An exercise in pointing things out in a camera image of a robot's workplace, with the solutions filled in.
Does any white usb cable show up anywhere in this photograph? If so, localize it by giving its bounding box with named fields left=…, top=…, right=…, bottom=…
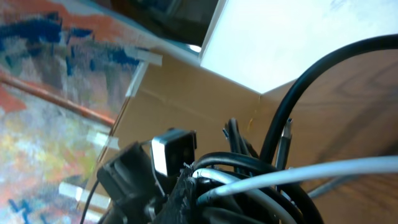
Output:
left=191, top=155, right=398, bottom=224

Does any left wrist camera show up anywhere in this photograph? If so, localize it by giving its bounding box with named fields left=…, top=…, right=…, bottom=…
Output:
left=151, top=129, right=197, bottom=177

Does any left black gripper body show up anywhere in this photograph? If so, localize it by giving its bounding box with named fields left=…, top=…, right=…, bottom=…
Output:
left=96, top=142, right=162, bottom=224

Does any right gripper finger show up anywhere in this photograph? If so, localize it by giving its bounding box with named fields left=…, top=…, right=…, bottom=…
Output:
left=152, top=167, right=202, bottom=224

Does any left camera black cable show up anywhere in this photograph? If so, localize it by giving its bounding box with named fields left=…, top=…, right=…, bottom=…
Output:
left=79, top=180, right=100, bottom=224

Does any black usb cable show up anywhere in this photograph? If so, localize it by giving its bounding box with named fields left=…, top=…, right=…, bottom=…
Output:
left=189, top=34, right=398, bottom=224

